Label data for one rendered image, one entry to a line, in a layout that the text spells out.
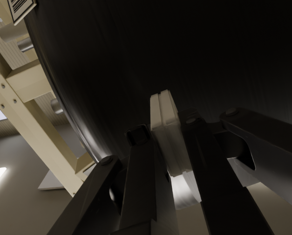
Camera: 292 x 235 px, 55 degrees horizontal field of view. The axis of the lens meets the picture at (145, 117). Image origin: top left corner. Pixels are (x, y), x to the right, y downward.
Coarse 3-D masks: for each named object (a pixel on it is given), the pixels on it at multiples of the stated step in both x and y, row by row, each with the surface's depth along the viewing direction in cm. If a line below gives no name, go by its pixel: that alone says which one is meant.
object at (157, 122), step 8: (152, 96) 20; (152, 104) 18; (160, 104) 18; (152, 112) 17; (160, 112) 16; (152, 120) 15; (160, 120) 15; (152, 128) 14; (160, 128) 14; (160, 136) 14; (168, 136) 14; (160, 144) 14; (168, 144) 14; (168, 152) 14; (168, 160) 15; (176, 160) 15; (168, 168) 15; (176, 168) 15
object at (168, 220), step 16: (144, 128) 14; (144, 144) 13; (144, 160) 12; (128, 176) 11; (144, 176) 11; (160, 176) 12; (128, 192) 10; (144, 192) 10; (160, 192) 10; (128, 208) 9; (144, 208) 9; (160, 208) 9; (128, 224) 8; (144, 224) 7; (160, 224) 8; (176, 224) 11
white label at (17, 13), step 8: (8, 0) 31; (16, 0) 30; (24, 0) 30; (32, 0) 29; (16, 8) 30; (24, 8) 30; (32, 8) 29; (16, 16) 30; (24, 16) 30; (16, 24) 31
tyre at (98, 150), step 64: (64, 0) 27; (128, 0) 27; (192, 0) 26; (256, 0) 26; (64, 64) 29; (128, 64) 28; (192, 64) 27; (256, 64) 27; (128, 128) 30; (192, 192) 38
